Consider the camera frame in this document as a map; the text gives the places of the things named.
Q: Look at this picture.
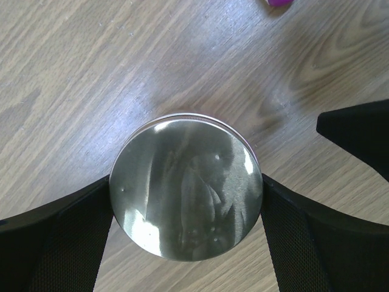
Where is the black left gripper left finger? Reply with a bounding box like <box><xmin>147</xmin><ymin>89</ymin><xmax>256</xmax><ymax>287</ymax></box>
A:
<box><xmin>1</xmin><ymin>176</ymin><xmax>113</xmax><ymax>291</ymax></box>

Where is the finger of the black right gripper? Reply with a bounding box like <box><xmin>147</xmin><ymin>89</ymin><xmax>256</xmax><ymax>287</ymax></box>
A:
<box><xmin>316</xmin><ymin>99</ymin><xmax>388</xmax><ymax>179</ymax></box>

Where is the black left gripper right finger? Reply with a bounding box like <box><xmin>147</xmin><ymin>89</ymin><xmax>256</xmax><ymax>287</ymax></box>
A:
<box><xmin>261</xmin><ymin>176</ymin><xmax>388</xmax><ymax>291</ymax></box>

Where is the white jar lid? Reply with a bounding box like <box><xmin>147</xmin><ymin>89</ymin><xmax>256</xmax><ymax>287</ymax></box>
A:
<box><xmin>109</xmin><ymin>113</ymin><xmax>264</xmax><ymax>262</ymax></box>

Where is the magenta plastic scoop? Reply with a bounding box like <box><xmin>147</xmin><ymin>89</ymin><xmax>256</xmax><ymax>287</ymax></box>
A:
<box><xmin>266</xmin><ymin>0</ymin><xmax>294</xmax><ymax>7</ymax></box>

